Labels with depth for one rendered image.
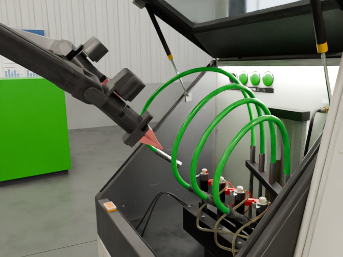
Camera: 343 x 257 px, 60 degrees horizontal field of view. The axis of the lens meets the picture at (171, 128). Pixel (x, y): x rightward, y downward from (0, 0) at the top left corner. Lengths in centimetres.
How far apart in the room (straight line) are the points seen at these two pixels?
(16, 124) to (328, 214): 374
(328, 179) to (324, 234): 10
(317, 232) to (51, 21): 699
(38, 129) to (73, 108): 328
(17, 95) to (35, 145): 64
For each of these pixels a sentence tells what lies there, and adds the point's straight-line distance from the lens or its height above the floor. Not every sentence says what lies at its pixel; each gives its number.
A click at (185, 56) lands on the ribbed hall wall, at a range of 801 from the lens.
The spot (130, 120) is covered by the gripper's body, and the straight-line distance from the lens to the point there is 77.
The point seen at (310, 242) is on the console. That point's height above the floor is 107.
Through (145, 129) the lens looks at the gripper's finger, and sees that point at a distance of 78.
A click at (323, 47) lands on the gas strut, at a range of 70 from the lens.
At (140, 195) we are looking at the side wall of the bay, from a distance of 122.
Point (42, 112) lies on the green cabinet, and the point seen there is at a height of 88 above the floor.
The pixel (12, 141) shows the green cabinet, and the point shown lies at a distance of 410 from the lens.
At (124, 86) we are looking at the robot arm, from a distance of 75.
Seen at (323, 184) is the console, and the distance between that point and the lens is 68.
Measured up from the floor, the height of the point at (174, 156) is 120.
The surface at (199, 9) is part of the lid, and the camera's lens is 106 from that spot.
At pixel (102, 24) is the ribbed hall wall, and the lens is 741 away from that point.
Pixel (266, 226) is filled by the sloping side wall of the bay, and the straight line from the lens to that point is 66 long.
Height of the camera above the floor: 143
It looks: 12 degrees down
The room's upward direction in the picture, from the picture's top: 1 degrees counter-clockwise
